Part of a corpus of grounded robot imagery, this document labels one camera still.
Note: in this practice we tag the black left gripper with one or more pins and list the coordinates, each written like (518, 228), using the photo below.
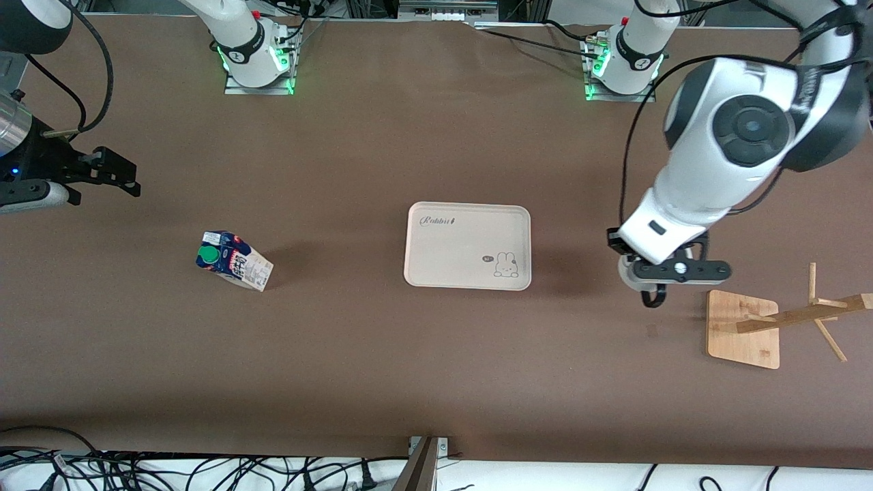
(615, 243)

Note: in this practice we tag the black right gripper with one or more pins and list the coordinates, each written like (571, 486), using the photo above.
(42, 161)

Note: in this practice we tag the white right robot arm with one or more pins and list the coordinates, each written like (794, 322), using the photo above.
(235, 27)

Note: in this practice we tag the blue milk carton green cap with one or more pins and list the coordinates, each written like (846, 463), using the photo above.
(235, 262)

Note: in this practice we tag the wooden cup rack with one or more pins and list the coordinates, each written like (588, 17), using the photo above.
(743, 341)

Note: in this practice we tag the beige rabbit print tray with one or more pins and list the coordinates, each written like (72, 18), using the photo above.
(464, 252)

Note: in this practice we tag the black power plug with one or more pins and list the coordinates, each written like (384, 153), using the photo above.
(367, 477)

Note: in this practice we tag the aluminium profile post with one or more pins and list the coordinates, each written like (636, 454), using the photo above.
(417, 470)

